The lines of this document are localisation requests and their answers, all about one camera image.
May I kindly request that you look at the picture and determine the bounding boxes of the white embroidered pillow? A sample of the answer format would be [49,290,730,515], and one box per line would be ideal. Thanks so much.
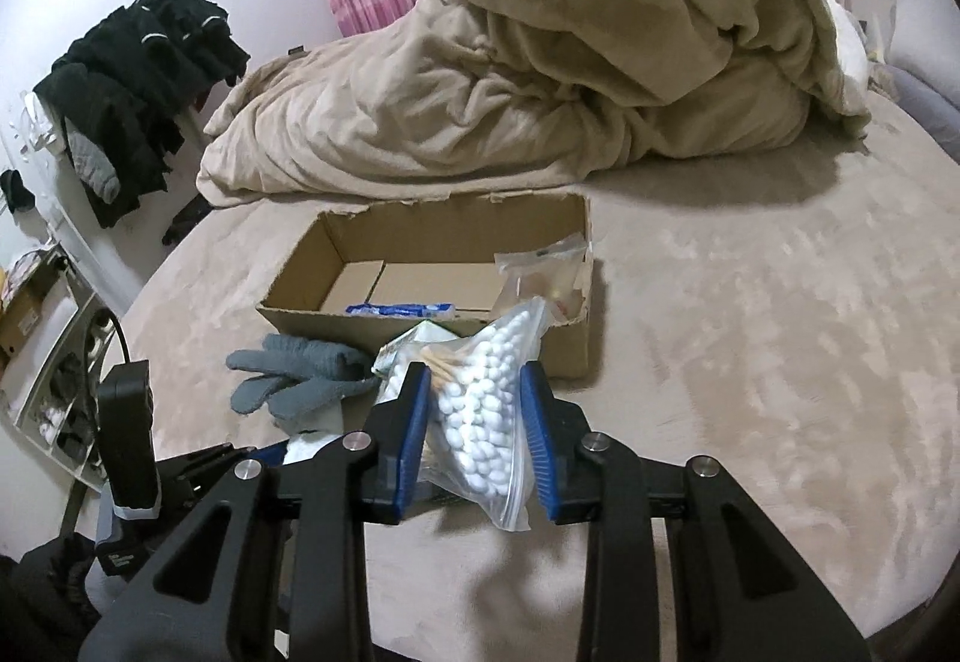
[887,0,960,105]

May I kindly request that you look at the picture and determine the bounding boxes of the bag of white cotton balls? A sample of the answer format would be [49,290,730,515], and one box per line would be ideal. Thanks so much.
[413,297,553,532]

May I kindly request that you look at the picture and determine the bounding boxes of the blue white tube package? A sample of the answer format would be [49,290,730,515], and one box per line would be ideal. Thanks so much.
[345,303,455,320]

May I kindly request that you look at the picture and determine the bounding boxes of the brown cardboard box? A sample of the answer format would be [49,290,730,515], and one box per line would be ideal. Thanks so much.
[257,191,590,353]

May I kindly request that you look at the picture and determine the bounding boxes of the clear plastic bag in box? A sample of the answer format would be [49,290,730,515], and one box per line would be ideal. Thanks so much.
[491,231,589,323]

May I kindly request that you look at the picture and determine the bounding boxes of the grey knit glove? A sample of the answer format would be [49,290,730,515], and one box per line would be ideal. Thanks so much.
[224,334,379,425]

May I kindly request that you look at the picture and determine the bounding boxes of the white shelf rack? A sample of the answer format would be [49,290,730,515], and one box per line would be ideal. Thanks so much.
[2,245,116,492]

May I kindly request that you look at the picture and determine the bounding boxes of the black hanging clothes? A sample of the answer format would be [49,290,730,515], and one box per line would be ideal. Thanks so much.
[34,0,249,228]

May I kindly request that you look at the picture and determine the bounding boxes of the cotton swab packet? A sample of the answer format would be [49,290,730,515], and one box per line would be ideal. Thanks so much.
[373,321,457,404]

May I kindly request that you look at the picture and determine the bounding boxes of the beige rumpled blanket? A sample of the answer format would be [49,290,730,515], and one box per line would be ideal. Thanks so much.
[197,0,871,207]

